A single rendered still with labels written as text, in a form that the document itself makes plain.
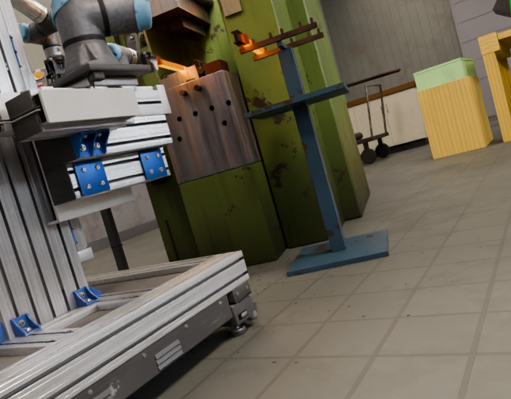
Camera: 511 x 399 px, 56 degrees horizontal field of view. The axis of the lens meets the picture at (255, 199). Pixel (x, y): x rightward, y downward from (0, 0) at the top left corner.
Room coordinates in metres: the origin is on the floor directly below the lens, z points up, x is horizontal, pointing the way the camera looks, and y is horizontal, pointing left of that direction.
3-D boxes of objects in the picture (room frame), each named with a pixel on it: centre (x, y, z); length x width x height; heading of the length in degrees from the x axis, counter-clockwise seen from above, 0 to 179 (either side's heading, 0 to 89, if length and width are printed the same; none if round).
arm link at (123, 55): (1.82, 0.34, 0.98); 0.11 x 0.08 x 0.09; 162
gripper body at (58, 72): (2.14, 0.66, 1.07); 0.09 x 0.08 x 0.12; 147
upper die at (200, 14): (2.57, 0.13, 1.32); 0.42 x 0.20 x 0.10; 162
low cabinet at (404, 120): (8.93, -2.29, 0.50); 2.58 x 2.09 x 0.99; 57
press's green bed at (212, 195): (2.56, 0.07, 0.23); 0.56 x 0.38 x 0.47; 162
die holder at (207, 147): (2.56, 0.07, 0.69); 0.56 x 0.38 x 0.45; 162
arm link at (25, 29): (2.05, 0.69, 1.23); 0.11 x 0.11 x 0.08; 65
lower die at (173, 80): (2.57, 0.13, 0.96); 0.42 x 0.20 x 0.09; 162
